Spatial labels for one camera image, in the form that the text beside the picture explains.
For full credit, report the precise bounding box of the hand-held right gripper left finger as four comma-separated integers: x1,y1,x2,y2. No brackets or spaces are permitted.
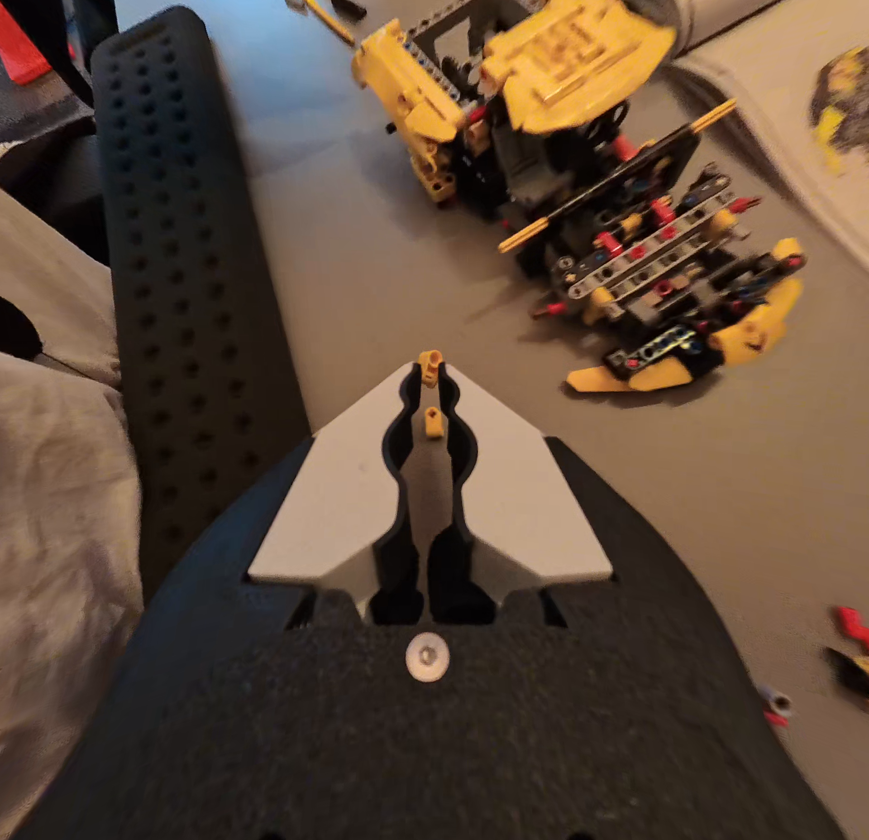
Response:
246,362,425,625

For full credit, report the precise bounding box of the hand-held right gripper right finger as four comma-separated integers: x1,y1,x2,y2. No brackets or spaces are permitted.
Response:
429,363,615,622

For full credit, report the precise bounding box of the yellow black brick car model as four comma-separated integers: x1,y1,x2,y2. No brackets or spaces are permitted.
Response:
349,0,810,397

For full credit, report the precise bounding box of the grey desk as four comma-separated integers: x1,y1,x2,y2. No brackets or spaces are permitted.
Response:
109,0,869,840

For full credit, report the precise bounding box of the black perforated chair armrest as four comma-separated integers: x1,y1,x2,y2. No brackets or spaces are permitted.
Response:
90,5,311,606

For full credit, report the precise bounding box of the group of small brick pieces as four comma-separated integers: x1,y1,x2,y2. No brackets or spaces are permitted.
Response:
757,605,869,730

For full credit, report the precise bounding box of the yellow brick axle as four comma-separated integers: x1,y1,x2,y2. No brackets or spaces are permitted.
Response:
297,0,357,46

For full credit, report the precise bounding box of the building instruction booklet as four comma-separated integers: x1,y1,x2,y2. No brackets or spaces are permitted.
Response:
631,0,869,274

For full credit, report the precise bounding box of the red plastic case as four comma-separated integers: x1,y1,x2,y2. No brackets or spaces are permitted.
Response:
0,1,54,87

